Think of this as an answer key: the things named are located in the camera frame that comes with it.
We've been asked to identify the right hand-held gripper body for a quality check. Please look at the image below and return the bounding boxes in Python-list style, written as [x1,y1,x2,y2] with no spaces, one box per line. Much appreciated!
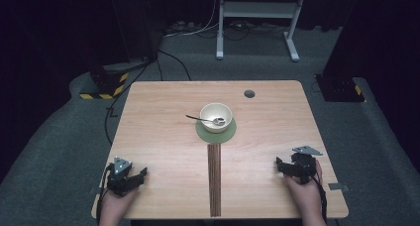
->
[283,145,324,186]

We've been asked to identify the person's right hand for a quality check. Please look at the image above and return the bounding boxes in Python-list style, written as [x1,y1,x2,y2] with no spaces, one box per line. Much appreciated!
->
[283,160,327,220]

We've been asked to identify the cream bowl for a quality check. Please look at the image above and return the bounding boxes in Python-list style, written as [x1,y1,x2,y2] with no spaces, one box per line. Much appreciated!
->
[199,102,234,134]

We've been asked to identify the row of brown chopsticks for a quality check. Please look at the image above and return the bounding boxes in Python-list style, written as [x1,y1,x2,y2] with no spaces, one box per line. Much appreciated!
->
[206,143,222,218]

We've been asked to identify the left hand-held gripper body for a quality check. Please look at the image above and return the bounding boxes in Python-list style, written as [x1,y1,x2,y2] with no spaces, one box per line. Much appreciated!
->
[105,156,141,197]

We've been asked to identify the black stand with square base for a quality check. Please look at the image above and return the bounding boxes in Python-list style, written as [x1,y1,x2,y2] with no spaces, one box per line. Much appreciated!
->
[314,0,420,104]

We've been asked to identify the black stand with striped base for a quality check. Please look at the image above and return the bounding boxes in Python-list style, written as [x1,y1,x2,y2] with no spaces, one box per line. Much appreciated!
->
[65,0,158,101]

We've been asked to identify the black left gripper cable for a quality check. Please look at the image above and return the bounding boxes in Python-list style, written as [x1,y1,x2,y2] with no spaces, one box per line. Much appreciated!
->
[95,163,115,226]

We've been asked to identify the white floor cable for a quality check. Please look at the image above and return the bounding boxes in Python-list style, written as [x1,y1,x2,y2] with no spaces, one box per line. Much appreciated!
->
[161,0,221,40]

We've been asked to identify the curved black floor cable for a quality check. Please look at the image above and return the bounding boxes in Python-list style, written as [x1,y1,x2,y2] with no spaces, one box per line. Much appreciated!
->
[156,49,193,82]

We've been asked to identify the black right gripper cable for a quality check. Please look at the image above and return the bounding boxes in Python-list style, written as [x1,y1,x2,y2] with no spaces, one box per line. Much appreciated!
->
[309,171,329,224]

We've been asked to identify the grey power strip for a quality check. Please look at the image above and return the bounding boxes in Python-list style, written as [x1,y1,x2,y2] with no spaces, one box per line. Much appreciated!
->
[165,19,200,35]

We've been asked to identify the person's left hand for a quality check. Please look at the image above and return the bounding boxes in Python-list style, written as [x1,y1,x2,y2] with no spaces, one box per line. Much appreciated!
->
[98,185,141,226]

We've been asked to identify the round green coaster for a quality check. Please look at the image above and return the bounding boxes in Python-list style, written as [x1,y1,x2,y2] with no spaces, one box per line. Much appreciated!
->
[194,116,238,145]

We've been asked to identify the metal spoon with dark handle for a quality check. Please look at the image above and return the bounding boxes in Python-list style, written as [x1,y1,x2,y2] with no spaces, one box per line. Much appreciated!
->
[184,114,227,127]

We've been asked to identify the white metal stand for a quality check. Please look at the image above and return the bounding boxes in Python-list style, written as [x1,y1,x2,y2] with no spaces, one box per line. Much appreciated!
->
[215,0,309,62]

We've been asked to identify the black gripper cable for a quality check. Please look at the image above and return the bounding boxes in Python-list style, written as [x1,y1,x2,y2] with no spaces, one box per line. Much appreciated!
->
[95,163,115,226]
[309,171,329,224]

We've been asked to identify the black cables under white stand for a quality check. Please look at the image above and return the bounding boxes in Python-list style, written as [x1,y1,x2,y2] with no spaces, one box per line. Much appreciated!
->
[197,20,288,42]

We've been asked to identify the long black floor cable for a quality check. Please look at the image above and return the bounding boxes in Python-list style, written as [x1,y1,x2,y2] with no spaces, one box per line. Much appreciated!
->
[104,58,157,146]

